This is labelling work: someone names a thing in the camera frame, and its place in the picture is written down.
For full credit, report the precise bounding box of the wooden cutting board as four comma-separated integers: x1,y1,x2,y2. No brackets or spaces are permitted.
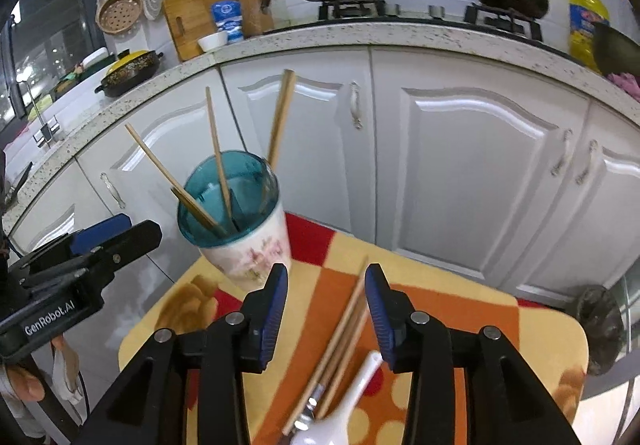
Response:
163,0,241,62

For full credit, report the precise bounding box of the yellow cooking oil bottle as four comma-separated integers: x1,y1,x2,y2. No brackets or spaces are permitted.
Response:
568,0,611,70

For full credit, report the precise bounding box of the blue and white packet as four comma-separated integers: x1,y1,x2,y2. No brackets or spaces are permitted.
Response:
210,0,246,44

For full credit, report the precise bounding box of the black casserole with yellow lid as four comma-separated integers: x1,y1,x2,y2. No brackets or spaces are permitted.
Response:
94,50,165,98

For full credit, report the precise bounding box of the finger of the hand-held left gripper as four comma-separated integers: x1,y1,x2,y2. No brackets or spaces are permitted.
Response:
10,214,133,272
20,220,163,293

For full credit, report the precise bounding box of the wooden knife block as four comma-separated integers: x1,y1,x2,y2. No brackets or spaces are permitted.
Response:
239,0,275,38

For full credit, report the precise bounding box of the dark wok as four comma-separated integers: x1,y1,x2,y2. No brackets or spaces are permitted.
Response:
591,21,640,78

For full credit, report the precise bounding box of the metal spoon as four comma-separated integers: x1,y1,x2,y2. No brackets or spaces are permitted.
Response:
282,385,326,436

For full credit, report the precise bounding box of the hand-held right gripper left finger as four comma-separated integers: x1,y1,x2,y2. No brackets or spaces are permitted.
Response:
85,263,290,445

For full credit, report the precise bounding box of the pink cloth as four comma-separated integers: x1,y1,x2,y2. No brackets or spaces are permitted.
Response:
607,71,640,100

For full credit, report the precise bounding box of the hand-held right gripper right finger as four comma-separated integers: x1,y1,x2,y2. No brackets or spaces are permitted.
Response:
364,263,583,445

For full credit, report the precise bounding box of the white ceramic spoon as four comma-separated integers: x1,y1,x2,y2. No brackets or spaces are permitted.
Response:
289,350,386,445

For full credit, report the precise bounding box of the round bamboo steamer tray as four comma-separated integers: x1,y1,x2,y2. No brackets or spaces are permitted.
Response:
95,0,143,33

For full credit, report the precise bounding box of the small white bowl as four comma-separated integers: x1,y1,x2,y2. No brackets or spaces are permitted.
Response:
197,32,230,53

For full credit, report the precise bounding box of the white cabinet door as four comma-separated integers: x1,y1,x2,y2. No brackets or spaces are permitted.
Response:
565,102,640,296
370,47,591,293
220,50,378,243
7,157,186,306

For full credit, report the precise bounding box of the person's left hand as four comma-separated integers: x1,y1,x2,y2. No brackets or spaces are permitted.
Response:
0,360,48,408

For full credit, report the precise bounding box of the light wooden chopsticks pair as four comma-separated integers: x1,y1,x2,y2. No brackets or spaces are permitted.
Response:
75,65,241,286

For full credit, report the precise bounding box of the dark brown wooden chopstick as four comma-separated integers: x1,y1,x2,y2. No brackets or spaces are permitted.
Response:
315,305,368,421

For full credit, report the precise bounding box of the ornate metal cabinet handle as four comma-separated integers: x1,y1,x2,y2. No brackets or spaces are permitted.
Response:
550,129,575,176
575,140,599,186
100,171,127,210
349,81,364,130

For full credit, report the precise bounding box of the gas stove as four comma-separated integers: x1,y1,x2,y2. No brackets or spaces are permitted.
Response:
262,0,546,43

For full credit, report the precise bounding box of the floral cup with teal insert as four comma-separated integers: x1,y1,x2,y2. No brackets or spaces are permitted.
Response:
176,150,293,293

